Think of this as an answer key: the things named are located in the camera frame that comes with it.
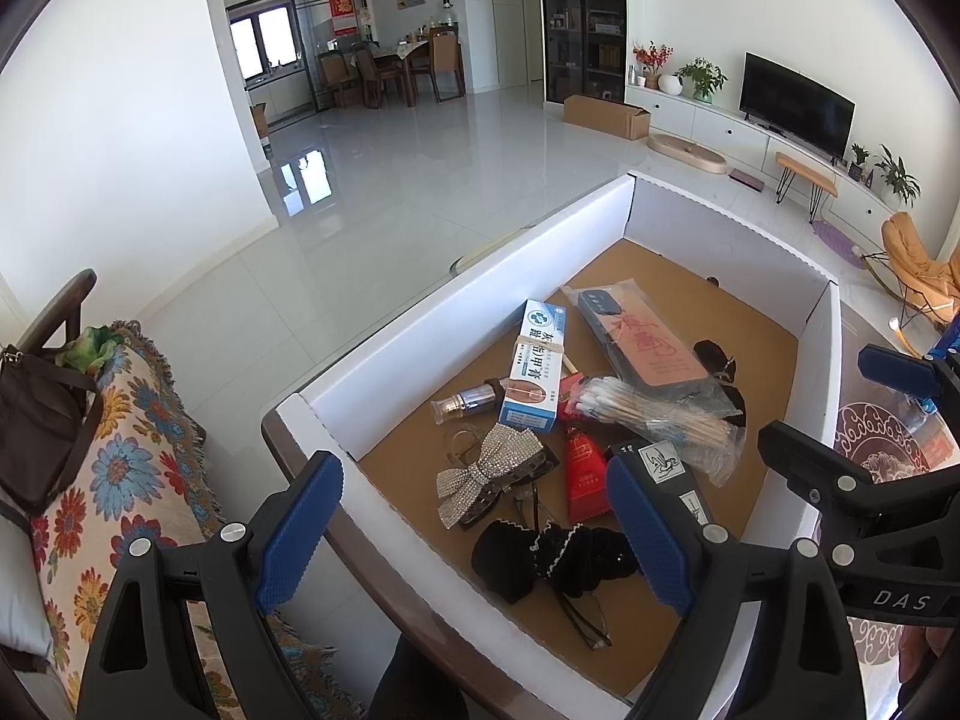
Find white cardboard box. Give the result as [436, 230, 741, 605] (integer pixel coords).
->
[274, 171, 845, 720]

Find blue camouflage bottle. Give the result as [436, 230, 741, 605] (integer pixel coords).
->
[924, 326, 960, 415]

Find white cushion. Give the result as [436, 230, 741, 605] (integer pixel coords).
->
[0, 577, 57, 683]

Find green cloth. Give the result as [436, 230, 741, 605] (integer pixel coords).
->
[60, 326, 125, 372]

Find white and blue ointment box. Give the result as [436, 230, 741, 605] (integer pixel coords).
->
[499, 300, 565, 434]

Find wooden bench with metal legs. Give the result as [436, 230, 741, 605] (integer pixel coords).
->
[772, 151, 839, 222]

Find red sachet packet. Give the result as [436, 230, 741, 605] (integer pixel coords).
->
[564, 426, 610, 522]

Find pink comb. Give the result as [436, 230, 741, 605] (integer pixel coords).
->
[561, 281, 721, 406]

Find white television cabinet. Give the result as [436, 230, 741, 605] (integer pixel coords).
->
[625, 82, 920, 241]

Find purple round floor mat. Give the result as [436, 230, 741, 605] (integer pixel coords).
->
[812, 219, 871, 267]

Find clear hair claw clip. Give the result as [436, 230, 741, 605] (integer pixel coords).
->
[442, 424, 490, 467]

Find small silver bottle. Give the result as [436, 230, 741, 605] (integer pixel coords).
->
[430, 382, 511, 425]

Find green potted plant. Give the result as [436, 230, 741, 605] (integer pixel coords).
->
[673, 58, 728, 104]

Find white door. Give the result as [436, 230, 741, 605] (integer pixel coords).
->
[486, 0, 542, 91]

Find floral woven blanket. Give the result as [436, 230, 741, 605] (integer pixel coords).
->
[30, 321, 361, 720]

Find leafy potted plant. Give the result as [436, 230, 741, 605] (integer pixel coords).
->
[874, 145, 921, 207]

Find dark glass display cabinet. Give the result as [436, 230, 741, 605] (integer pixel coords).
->
[536, 0, 627, 104]

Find brown shoulder bag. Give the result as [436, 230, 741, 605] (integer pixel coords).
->
[0, 345, 102, 515]

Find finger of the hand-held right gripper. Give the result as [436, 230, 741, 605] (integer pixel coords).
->
[757, 420, 901, 541]
[859, 345, 960, 466]

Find black cardboard box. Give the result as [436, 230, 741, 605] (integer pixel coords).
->
[606, 441, 745, 541]

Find rhinestone bow hair clip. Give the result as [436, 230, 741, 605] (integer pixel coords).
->
[436, 424, 563, 531]

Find orange rocking chair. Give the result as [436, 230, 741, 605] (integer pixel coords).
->
[862, 211, 960, 331]

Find flat screen television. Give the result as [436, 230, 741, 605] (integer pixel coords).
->
[739, 52, 856, 158]

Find glass balcony door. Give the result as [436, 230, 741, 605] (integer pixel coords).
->
[225, 0, 376, 128]

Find brown patterned desktop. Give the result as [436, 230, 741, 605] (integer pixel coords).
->
[261, 360, 960, 720]

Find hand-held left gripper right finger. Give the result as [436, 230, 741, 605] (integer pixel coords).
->
[606, 454, 871, 720]

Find person's leg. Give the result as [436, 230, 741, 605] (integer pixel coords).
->
[367, 634, 470, 720]

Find wooden dining table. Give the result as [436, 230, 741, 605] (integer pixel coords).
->
[375, 41, 436, 106]

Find pack of cotton swabs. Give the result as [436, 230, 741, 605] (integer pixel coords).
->
[559, 375, 747, 488]

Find red flower arrangement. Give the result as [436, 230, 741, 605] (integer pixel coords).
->
[632, 41, 674, 89]

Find beige oval cat scratcher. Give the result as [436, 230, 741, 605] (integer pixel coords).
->
[646, 131, 730, 175]

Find black eyeglasses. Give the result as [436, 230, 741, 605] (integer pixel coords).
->
[510, 480, 612, 650]

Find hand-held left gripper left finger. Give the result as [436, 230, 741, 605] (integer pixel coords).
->
[75, 450, 346, 720]

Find wooden dining chair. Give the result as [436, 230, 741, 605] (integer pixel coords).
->
[319, 52, 361, 110]
[352, 45, 391, 107]
[429, 36, 467, 102]

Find brown cardboard carton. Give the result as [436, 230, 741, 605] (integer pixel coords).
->
[562, 94, 652, 141]

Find black velvet scrunchie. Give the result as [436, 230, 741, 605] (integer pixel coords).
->
[694, 340, 751, 428]
[471, 521, 644, 606]

